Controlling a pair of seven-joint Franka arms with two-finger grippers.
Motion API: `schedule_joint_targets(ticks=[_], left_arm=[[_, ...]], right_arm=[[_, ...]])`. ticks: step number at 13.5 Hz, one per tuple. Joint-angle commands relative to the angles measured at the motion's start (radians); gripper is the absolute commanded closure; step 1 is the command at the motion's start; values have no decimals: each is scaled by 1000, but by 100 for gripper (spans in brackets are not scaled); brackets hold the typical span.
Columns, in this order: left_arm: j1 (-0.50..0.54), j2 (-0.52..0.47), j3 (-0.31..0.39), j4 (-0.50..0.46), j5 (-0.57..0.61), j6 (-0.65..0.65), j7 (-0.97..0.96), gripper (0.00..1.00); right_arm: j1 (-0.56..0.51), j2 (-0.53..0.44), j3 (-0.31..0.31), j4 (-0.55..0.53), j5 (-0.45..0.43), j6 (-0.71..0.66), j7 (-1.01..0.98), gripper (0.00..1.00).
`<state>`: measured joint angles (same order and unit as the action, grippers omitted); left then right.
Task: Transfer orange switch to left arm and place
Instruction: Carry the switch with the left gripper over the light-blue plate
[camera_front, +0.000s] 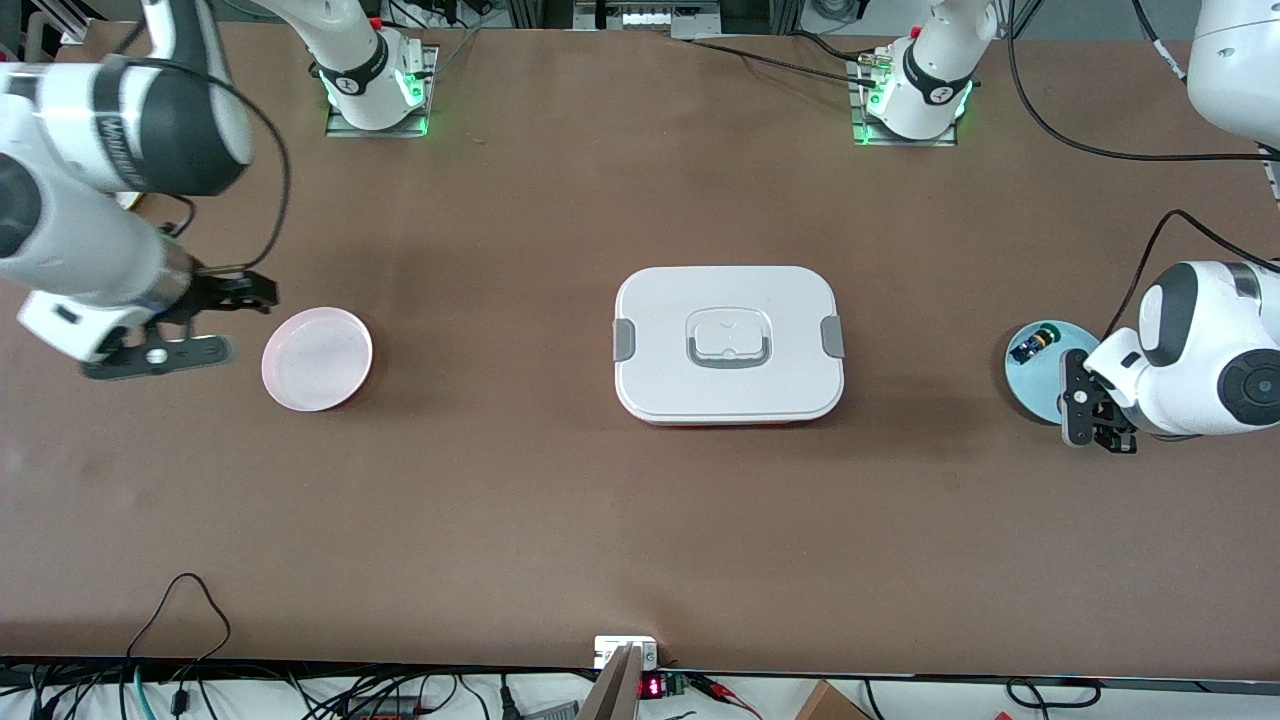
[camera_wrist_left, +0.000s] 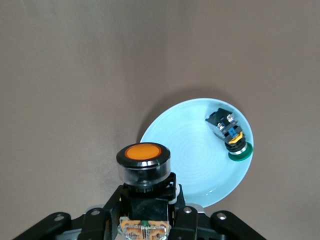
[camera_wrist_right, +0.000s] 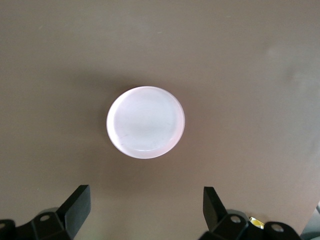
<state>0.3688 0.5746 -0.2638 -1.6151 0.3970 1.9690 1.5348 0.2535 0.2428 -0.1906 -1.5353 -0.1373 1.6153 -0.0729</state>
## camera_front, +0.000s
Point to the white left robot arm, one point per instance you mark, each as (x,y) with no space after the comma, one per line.
(1200,370)

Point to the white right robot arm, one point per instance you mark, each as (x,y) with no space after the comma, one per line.
(90,250)

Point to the brown cardboard box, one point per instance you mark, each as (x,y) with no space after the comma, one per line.
(830,703)

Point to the white lunch box grey latches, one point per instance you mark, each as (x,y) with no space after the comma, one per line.
(660,370)

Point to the small white box device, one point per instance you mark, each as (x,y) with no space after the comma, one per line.
(612,647)

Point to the light blue round plate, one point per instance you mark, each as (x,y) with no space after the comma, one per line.
(1035,385)

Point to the pink round plate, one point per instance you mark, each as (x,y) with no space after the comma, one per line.
(320,360)

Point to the red black test leads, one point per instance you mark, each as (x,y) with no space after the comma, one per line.
(725,692)

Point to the white power strip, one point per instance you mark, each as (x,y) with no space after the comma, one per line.
(650,15)

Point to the red digit display module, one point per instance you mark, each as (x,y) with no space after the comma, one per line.
(652,687)

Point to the aluminium bar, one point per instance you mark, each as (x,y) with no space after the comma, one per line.
(612,690)

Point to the green push button switch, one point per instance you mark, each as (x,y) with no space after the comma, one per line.
(1030,347)

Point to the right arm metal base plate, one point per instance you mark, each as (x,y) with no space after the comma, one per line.
(430,95)

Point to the aluminium frame profile perforated rail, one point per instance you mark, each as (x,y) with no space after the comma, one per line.
(1270,175)

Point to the aluminium frame profile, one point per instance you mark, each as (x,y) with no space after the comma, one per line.
(65,15)

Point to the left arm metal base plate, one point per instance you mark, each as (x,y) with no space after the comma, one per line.
(860,110)

